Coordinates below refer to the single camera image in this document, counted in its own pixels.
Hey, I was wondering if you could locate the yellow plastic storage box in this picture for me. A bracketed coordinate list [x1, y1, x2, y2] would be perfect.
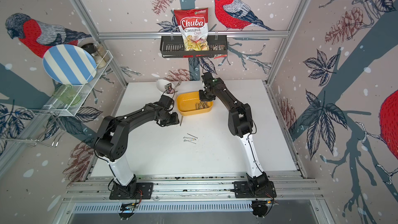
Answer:
[177, 91, 214, 117]

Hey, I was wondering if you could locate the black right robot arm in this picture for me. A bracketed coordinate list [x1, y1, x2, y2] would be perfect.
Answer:
[199, 72, 270, 196]

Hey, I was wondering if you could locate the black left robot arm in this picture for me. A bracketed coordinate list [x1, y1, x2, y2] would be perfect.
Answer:
[93, 95, 179, 195]

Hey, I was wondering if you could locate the white utensil holder cup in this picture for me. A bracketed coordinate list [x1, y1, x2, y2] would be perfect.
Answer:
[156, 79, 181, 96]

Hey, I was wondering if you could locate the red cassava chips bag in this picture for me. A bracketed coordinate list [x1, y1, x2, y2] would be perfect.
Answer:
[174, 8, 209, 51]

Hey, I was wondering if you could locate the light spice jar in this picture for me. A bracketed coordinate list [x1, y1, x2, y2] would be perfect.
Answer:
[95, 43, 110, 63]

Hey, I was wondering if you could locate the dark lid spice jar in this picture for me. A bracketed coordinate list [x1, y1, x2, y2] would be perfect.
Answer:
[81, 43, 102, 64]

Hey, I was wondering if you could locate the green glass cup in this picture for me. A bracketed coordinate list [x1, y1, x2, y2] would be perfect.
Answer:
[53, 85, 81, 106]

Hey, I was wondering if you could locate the blue white striped plate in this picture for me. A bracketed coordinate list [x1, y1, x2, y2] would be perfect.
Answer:
[43, 45, 97, 86]

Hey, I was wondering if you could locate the black wire wall basket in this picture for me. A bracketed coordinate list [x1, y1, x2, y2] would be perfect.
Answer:
[160, 35, 228, 58]

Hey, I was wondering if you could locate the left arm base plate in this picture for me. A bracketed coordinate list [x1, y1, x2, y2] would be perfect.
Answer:
[109, 177, 154, 200]

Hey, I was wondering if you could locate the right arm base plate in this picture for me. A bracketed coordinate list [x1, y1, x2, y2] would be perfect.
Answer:
[231, 172, 277, 199]

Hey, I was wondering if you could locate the clear wire wall shelf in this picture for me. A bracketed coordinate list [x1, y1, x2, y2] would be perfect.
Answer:
[33, 45, 114, 117]

